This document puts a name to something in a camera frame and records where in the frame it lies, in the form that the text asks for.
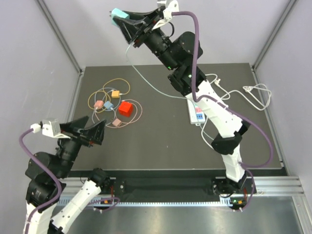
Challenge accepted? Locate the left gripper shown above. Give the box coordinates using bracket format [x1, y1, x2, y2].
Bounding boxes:
[57, 115, 107, 177]

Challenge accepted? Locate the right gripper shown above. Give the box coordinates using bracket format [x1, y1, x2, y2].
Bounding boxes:
[113, 9, 178, 72]

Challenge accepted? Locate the teal usb charger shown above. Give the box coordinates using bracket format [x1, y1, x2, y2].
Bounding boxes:
[110, 8, 130, 26]

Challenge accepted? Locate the pink usb charger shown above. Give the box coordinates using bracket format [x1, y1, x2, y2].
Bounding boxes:
[94, 100, 104, 110]

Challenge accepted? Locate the dusty pink plug adapter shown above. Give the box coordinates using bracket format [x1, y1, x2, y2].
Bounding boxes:
[112, 118, 122, 127]

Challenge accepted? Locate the light blue usb charger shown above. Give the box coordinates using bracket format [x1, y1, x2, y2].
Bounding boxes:
[103, 101, 114, 111]

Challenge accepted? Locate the yellow charging cable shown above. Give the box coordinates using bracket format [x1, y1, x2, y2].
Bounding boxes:
[87, 78, 131, 110]

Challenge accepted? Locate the light blue charging cable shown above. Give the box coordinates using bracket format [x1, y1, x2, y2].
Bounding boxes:
[91, 87, 117, 122]

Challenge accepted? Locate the red cube socket adapter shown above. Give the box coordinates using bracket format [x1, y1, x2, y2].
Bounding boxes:
[118, 101, 133, 117]

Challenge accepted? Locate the yellow usb charger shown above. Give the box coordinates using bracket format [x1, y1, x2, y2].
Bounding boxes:
[111, 90, 120, 98]

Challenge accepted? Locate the pink charging cable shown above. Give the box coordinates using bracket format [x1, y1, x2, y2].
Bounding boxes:
[92, 98, 142, 129]

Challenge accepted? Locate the white power strip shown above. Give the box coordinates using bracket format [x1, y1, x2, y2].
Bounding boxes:
[187, 100, 206, 126]

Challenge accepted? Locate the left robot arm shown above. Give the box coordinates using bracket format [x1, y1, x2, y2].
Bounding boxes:
[19, 116, 113, 234]

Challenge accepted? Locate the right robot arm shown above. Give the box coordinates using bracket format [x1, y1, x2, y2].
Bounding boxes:
[111, 6, 249, 193]

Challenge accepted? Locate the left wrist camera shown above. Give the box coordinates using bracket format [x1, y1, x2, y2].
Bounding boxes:
[30, 118, 61, 138]

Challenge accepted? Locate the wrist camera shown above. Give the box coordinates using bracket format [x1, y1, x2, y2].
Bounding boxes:
[157, 0, 179, 20]
[30, 118, 61, 138]

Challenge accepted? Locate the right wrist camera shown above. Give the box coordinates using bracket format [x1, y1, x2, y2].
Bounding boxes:
[157, 0, 179, 20]

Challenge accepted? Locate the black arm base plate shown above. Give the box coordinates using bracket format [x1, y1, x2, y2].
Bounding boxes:
[109, 177, 256, 195]

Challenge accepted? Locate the grey slotted cable duct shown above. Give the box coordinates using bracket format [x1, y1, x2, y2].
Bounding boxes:
[57, 194, 236, 207]

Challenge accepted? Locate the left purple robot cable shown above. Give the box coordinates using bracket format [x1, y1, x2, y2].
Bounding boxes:
[19, 129, 121, 234]

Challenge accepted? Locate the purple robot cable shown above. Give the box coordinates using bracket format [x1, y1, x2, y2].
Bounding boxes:
[19, 129, 121, 234]
[172, 10, 274, 212]

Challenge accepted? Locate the left aluminium frame post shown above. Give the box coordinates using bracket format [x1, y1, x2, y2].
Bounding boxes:
[35, 0, 82, 74]

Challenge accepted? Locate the aluminium frame post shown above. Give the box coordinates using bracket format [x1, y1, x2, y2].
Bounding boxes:
[35, 0, 82, 74]
[251, 0, 298, 72]

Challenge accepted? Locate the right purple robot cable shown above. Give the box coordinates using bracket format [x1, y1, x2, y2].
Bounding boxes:
[172, 10, 274, 212]

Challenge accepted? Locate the white power strip cord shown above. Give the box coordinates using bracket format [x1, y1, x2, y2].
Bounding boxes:
[207, 74, 273, 112]

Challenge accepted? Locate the white teal strip cord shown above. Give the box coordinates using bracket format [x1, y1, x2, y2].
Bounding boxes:
[201, 114, 216, 150]

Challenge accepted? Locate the right aluminium frame post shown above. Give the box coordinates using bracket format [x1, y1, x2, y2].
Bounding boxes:
[251, 0, 298, 72]

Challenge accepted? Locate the aluminium front rail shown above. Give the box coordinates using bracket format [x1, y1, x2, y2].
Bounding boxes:
[60, 176, 304, 196]

